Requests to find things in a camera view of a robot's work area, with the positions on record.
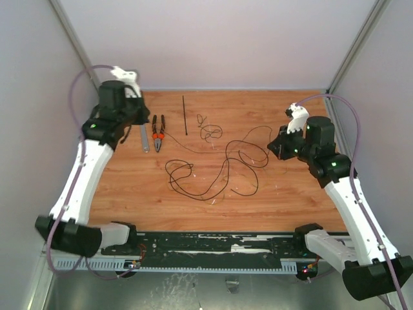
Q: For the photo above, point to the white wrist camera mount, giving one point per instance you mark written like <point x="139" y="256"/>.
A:
<point x="298" y="117"/>
<point x="129" y="78"/>

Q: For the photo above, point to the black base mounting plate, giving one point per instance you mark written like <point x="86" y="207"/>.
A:
<point x="212" y="250"/>

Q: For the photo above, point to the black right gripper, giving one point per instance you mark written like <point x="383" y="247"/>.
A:
<point x="279" y="145"/>

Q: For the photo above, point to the black zip tie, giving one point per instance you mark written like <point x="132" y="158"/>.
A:
<point x="184" y="115"/>

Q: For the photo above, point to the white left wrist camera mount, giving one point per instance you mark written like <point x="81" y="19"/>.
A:
<point x="129" y="78"/>

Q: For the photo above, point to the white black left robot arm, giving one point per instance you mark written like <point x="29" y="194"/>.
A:
<point x="121" y="106"/>

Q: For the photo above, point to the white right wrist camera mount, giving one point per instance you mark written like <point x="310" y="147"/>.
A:
<point x="298" y="117"/>

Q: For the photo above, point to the silver adjustable wrench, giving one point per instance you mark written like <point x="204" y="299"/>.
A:
<point x="144" y="139"/>

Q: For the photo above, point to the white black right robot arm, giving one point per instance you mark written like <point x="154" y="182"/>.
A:
<point x="373" y="267"/>

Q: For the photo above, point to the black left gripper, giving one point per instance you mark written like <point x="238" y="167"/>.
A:
<point x="145" y="112"/>

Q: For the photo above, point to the aluminium frame rail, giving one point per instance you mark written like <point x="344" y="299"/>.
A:
<point x="348" y="155"/>

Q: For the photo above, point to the orange black pliers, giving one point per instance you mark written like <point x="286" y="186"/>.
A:
<point x="158" y="135"/>

